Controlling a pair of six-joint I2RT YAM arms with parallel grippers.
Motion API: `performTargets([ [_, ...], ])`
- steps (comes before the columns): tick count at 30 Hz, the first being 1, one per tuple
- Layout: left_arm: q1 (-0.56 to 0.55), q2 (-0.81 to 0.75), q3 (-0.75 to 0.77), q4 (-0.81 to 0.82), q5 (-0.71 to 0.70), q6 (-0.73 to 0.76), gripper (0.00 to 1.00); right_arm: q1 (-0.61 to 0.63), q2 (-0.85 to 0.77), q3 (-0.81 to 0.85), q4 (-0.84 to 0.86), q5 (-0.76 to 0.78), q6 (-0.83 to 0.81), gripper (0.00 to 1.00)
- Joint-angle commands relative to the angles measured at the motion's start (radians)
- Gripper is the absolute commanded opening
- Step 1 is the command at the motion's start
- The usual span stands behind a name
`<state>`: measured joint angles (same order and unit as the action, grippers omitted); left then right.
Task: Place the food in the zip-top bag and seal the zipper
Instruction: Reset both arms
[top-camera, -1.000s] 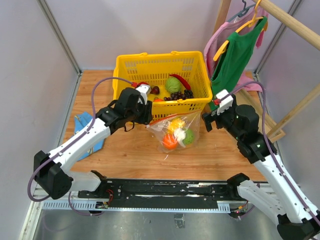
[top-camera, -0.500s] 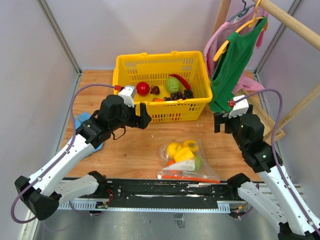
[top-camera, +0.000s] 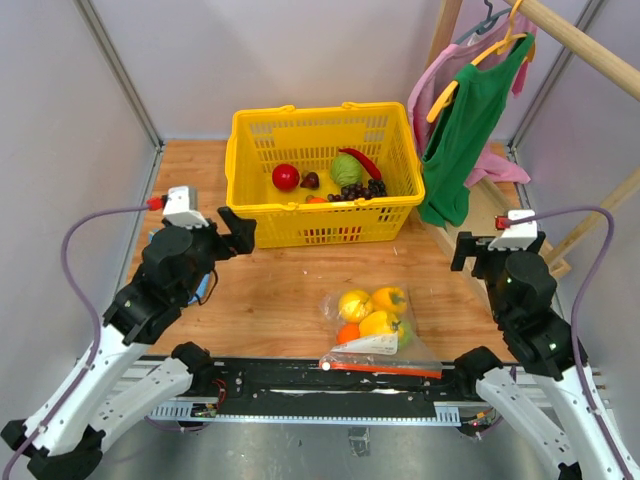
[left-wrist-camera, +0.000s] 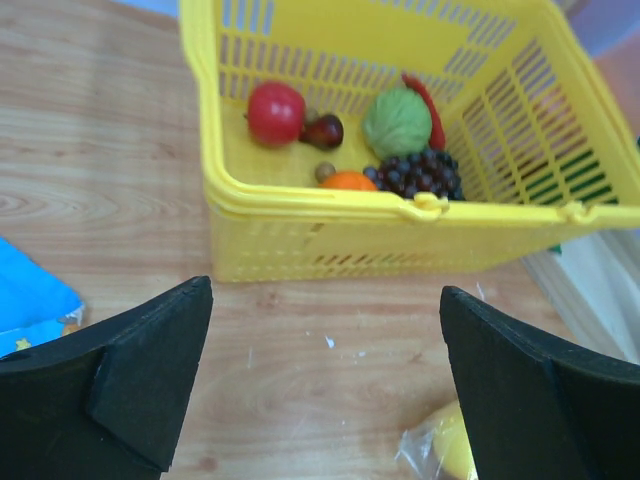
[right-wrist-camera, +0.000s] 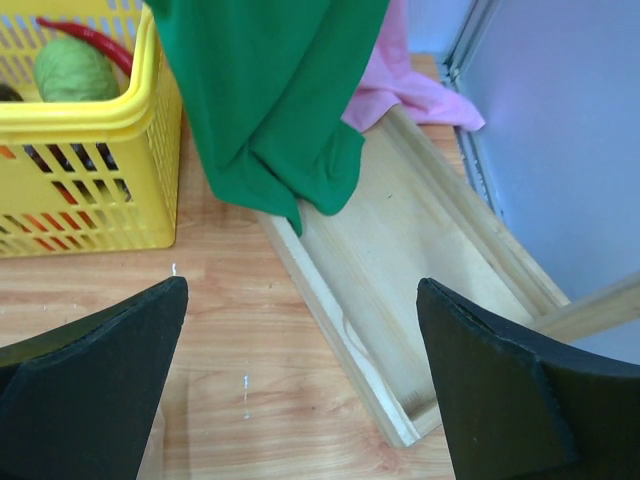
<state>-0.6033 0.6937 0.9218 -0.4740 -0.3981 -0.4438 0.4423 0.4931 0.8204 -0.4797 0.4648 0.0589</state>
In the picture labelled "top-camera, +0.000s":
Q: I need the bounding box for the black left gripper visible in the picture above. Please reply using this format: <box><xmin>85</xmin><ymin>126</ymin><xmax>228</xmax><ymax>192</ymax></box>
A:
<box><xmin>164</xmin><ymin>204</ymin><xmax>256</xmax><ymax>301</ymax></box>

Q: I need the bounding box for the yellow bell pepper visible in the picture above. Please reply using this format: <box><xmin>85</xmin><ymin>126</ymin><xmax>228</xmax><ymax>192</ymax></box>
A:
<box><xmin>371</xmin><ymin>287</ymin><xmax>408</xmax><ymax>314</ymax></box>
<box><xmin>359</xmin><ymin>311</ymin><xmax>402</xmax><ymax>337</ymax></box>

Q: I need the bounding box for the green sugar apple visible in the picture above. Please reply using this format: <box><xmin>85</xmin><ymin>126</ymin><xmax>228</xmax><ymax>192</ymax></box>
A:
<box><xmin>396</xmin><ymin>322</ymin><xmax>414</xmax><ymax>351</ymax></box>

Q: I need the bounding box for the clear zip top bag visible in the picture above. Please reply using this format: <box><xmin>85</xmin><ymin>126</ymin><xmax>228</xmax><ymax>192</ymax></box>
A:
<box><xmin>319</xmin><ymin>284</ymin><xmax>443</xmax><ymax>379</ymax></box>

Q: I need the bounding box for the orange fruit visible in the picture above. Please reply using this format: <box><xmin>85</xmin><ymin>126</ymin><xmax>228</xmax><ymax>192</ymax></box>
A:
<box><xmin>336</xmin><ymin>323</ymin><xmax>360</xmax><ymax>345</ymax></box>

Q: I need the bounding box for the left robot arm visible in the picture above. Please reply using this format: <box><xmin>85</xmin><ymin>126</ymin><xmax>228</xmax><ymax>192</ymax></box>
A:
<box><xmin>1</xmin><ymin>207</ymin><xmax>257</xmax><ymax>479</ymax></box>

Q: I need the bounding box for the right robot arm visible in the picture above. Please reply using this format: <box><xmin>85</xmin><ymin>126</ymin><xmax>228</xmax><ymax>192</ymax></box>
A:
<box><xmin>451</xmin><ymin>232</ymin><xmax>639</xmax><ymax>479</ymax></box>

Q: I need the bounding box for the green tank top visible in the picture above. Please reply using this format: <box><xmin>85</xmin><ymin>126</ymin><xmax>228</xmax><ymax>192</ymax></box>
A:
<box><xmin>417</xmin><ymin>33</ymin><xmax>535</xmax><ymax>227</ymax></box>

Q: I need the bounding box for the wooden clothes rack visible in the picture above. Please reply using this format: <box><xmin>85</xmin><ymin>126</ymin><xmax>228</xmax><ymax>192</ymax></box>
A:
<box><xmin>425</xmin><ymin>0</ymin><xmax>639</xmax><ymax>278</ymax></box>

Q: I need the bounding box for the blue cloth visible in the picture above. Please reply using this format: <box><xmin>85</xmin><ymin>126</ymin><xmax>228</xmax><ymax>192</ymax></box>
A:
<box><xmin>143</xmin><ymin>226</ymin><xmax>213</xmax><ymax>305</ymax></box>

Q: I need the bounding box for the red apple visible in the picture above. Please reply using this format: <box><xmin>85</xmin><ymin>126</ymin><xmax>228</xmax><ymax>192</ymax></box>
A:
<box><xmin>272</xmin><ymin>164</ymin><xmax>300</xmax><ymax>192</ymax></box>

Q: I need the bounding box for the orange in basket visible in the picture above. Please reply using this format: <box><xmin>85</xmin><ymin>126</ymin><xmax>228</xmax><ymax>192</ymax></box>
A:
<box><xmin>305</xmin><ymin>196</ymin><xmax>328</xmax><ymax>204</ymax></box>

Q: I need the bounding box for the dark red fig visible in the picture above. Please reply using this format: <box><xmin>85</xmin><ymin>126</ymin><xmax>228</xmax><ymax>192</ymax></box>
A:
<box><xmin>300</xmin><ymin>172</ymin><xmax>320</xmax><ymax>190</ymax></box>

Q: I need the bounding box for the yellow plastic basket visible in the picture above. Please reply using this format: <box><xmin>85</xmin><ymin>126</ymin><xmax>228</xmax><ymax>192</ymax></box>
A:
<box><xmin>225</xmin><ymin>102</ymin><xmax>425</xmax><ymax>248</ymax></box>

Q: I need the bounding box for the black grape bunch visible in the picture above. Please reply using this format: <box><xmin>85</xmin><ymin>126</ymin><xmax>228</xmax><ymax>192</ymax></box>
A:
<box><xmin>367</xmin><ymin>179</ymin><xmax>387</xmax><ymax>198</ymax></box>

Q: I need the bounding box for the dark grape bunch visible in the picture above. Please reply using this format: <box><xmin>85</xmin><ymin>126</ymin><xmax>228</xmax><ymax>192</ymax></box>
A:
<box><xmin>327</xmin><ymin>183</ymin><xmax>373</xmax><ymax>202</ymax></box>

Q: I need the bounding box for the green cabbage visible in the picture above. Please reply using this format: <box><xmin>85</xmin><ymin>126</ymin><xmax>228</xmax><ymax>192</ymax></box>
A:
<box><xmin>329</xmin><ymin>153</ymin><xmax>363</xmax><ymax>187</ymax></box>

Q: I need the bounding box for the red chili pepper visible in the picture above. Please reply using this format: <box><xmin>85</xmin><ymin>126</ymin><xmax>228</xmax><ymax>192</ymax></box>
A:
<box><xmin>339</xmin><ymin>148</ymin><xmax>382</xmax><ymax>181</ymax></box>

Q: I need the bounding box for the yellow hanger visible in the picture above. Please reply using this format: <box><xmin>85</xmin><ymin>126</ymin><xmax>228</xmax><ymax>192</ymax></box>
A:
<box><xmin>426</xmin><ymin>0</ymin><xmax>527</xmax><ymax>124</ymax></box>

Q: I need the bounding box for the pink shirt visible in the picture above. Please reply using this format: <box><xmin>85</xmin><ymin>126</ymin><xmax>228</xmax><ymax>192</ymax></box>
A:
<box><xmin>407</xmin><ymin>12</ymin><xmax>539</xmax><ymax>187</ymax></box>

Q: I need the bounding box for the grey hanger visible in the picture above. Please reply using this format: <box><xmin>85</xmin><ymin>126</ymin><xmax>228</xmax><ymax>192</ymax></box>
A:
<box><xmin>455</xmin><ymin>0</ymin><xmax>511</xmax><ymax>45</ymax></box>

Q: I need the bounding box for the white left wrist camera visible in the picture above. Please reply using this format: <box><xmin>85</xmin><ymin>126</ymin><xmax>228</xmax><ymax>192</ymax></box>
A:
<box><xmin>162</xmin><ymin>185</ymin><xmax>209</xmax><ymax>229</ymax></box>

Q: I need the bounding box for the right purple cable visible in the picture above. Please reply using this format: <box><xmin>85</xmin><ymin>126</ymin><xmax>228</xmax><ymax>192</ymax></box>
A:
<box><xmin>493</xmin><ymin>205</ymin><xmax>636</xmax><ymax>480</ymax></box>

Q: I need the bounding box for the purple cable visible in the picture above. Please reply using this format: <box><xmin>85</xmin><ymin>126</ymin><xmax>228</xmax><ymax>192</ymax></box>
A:
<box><xmin>493</xmin><ymin>205</ymin><xmax>636</xmax><ymax>480</ymax></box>
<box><xmin>2</xmin><ymin>197</ymin><xmax>169</xmax><ymax>480</ymax></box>

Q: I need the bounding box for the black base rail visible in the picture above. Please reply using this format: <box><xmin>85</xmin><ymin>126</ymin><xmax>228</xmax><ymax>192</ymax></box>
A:
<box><xmin>181</xmin><ymin>357</ymin><xmax>482</xmax><ymax>413</ymax></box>

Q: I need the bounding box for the white cable duct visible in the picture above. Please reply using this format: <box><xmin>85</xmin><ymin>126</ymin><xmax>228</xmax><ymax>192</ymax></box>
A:
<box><xmin>147</xmin><ymin>401</ymin><xmax>462</xmax><ymax>427</ymax></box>

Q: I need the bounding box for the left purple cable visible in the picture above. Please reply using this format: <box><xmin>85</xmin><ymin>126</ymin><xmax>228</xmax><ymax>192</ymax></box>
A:
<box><xmin>2</xmin><ymin>197</ymin><xmax>169</xmax><ymax>480</ymax></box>

